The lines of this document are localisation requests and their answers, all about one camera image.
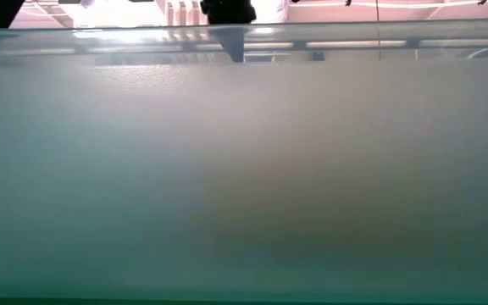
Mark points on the translucent teal plastic bin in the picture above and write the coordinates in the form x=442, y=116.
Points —
x=244, y=169

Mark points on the thin vertical pole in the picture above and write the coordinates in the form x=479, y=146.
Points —
x=378, y=12

